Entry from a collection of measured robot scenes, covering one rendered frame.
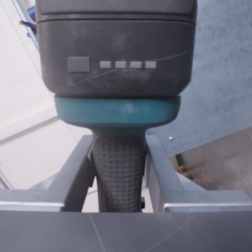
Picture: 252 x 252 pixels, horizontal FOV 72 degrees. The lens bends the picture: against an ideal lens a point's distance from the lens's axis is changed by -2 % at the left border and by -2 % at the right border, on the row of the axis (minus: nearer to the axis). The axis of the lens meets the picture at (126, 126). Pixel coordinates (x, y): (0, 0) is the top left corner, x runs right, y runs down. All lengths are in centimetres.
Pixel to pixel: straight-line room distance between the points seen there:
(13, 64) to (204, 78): 570
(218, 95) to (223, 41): 12
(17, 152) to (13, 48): 317
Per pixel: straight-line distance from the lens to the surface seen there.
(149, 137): 15
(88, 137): 15
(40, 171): 680
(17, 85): 599
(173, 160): 583
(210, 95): 47
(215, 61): 46
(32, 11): 483
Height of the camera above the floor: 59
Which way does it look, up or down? 6 degrees up
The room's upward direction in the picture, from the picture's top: 112 degrees counter-clockwise
